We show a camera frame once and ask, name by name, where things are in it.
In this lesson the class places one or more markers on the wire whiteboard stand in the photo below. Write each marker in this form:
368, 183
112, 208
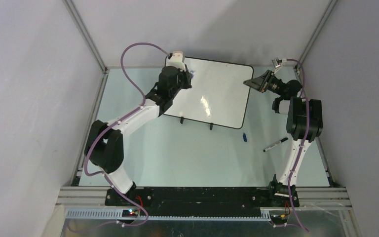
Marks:
210, 126

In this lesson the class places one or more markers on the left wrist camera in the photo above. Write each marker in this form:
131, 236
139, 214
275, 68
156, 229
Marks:
176, 59

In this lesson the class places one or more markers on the grey cable duct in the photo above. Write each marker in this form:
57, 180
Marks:
120, 214

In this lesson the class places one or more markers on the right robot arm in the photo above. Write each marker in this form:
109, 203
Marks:
304, 124

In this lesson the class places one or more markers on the white whiteboard black frame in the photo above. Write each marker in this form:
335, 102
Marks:
218, 94

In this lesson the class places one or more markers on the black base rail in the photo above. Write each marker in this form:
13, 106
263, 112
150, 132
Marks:
198, 201

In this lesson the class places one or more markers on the black marker pen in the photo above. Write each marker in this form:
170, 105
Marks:
275, 144

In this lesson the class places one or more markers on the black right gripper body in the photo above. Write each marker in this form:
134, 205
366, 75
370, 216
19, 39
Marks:
272, 83

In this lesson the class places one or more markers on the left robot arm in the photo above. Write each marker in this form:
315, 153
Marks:
105, 143

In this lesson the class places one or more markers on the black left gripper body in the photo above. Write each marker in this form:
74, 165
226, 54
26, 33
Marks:
183, 80

